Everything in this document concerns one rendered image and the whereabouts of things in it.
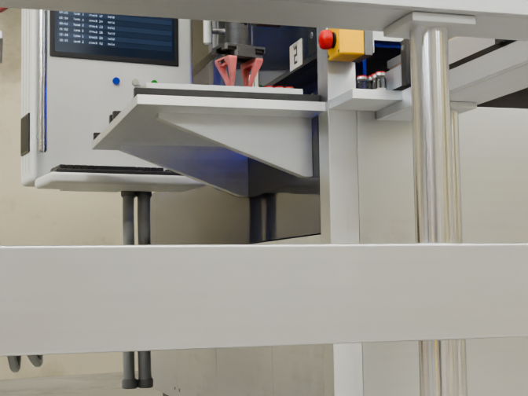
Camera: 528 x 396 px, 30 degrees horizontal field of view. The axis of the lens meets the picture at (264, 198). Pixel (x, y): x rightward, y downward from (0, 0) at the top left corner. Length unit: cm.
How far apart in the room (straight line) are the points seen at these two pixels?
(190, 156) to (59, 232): 302
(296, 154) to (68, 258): 110
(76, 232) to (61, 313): 448
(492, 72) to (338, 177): 50
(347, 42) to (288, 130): 25
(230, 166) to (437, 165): 140
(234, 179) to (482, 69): 106
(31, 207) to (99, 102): 258
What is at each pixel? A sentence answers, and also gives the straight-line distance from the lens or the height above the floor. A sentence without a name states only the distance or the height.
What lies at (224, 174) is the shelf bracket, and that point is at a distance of 261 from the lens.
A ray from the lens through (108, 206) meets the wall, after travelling 567.
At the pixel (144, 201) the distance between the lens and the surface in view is 309.
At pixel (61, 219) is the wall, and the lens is 557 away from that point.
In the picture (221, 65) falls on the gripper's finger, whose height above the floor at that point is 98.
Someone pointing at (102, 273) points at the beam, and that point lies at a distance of 112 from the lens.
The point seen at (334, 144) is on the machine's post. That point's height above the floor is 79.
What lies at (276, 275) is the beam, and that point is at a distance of 117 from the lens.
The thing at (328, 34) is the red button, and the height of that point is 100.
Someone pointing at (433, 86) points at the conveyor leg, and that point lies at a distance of 129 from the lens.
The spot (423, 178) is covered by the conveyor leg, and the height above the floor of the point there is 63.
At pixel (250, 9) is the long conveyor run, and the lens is 124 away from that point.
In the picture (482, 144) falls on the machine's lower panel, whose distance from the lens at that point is 222.
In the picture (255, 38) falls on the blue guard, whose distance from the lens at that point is 261.
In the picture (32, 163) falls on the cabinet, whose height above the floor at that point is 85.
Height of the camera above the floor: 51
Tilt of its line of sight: 5 degrees up
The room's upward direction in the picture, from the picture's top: 1 degrees counter-clockwise
